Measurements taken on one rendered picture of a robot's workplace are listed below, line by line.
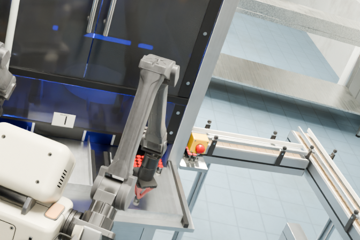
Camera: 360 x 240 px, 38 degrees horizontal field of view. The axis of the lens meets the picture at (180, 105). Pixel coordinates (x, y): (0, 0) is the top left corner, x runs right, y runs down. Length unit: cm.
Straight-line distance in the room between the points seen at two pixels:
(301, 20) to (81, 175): 319
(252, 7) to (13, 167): 365
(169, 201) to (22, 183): 90
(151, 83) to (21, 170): 41
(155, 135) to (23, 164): 56
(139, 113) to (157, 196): 73
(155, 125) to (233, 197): 221
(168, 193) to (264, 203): 189
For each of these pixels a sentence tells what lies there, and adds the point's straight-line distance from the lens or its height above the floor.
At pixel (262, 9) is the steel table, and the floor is 100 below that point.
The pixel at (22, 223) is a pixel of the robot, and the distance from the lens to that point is 136.
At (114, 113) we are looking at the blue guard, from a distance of 215.
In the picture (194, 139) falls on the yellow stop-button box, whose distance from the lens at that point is 227.
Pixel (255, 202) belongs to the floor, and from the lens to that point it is 393.
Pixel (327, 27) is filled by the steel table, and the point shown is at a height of 101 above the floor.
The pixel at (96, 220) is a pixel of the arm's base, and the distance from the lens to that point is 141.
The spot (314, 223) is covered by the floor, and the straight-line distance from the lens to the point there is 404.
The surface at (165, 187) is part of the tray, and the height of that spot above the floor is 88.
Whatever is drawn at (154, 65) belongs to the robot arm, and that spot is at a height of 156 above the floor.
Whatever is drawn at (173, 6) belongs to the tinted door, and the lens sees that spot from 199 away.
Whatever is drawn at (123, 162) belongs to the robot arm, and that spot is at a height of 133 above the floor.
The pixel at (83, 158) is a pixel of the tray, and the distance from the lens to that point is 221.
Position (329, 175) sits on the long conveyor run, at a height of 96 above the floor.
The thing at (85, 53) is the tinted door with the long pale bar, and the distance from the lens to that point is 203.
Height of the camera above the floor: 214
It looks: 26 degrees down
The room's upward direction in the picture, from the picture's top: 19 degrees clockwise
